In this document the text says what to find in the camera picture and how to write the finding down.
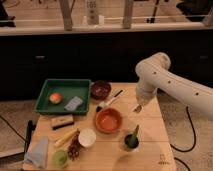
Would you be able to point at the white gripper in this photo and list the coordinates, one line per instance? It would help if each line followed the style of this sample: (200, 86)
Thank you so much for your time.
(145, 92)

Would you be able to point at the light green cup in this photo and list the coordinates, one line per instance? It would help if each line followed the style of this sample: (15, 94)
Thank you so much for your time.
(60, 159)

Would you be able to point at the orange bowl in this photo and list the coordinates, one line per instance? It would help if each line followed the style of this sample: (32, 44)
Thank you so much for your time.
(108, 120)

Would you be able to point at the silver fork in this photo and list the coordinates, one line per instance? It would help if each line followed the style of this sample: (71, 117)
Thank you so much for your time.
(138, 109)

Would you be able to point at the grey blue cloth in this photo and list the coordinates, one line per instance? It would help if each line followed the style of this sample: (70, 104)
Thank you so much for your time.
(38, 155)

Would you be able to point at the grey blue sponge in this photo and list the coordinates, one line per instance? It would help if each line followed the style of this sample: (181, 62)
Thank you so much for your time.
(73, 104)

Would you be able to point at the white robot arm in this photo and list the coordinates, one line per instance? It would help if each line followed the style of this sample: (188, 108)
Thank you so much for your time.
(153, 73)

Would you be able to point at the white black dish brush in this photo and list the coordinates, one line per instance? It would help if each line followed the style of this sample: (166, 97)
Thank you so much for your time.
(107, 103)

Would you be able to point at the dark grape bunch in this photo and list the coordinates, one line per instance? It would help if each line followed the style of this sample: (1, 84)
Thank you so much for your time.
(74, 147)

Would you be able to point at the white paper cup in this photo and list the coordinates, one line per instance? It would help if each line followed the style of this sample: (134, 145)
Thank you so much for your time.
(87, 137)

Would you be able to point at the dark maroon bowl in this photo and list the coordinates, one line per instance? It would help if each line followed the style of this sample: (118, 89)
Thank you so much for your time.
(100, 90)

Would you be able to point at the orange peach fruit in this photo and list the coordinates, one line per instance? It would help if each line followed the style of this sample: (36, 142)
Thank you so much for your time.
(55, 98)

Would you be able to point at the green plastic tray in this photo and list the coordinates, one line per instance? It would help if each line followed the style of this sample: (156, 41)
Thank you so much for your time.
(68, 89)

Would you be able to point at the wooden block eraser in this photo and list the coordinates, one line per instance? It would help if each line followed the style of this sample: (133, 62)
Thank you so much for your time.
(61, 121)

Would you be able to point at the dark cup with green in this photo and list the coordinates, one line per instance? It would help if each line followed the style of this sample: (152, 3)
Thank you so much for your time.
(126, 143)

